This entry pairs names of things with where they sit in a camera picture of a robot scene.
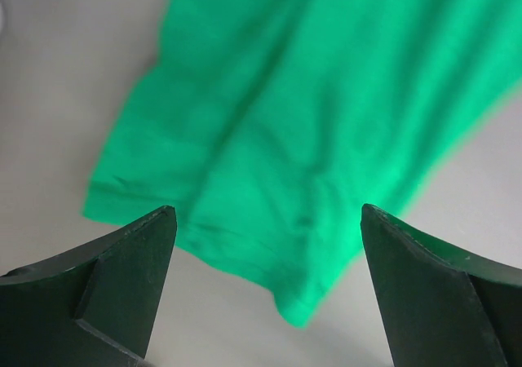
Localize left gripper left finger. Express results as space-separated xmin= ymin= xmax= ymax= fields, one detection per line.
xmin=1 ymin=206 xmax=177 ymax=366

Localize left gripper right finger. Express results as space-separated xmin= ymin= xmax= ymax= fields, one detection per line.
xmin=361 ymin=204 xmax=521 ymax=367

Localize green t shirt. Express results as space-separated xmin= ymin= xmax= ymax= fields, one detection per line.
xmin=83 ymin=0 xmax=521 ymax=327

